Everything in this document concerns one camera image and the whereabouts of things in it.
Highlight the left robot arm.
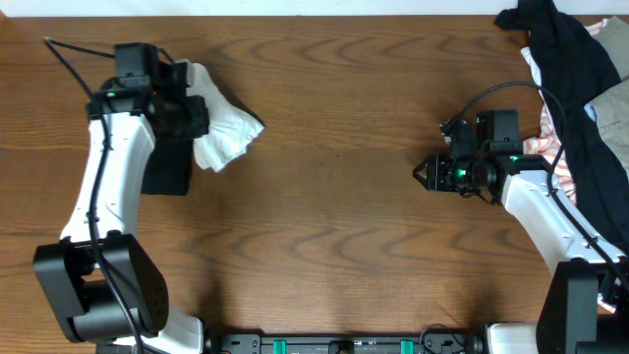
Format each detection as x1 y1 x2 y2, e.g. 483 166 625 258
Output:
33 88 204 353

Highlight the white shirt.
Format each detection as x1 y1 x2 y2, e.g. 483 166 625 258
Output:
187 62 264 172

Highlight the black folded garment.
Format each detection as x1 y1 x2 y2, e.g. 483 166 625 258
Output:
142 140 193 196

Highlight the dark navy garment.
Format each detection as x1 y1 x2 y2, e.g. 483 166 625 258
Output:
495 0 628 253

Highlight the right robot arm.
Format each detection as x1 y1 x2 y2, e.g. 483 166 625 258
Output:
413 153 628 353

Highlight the grey garment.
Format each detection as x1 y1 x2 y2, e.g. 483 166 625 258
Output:
584 17 628 171

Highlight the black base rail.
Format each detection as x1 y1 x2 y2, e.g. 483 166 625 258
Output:
192 324 489 354

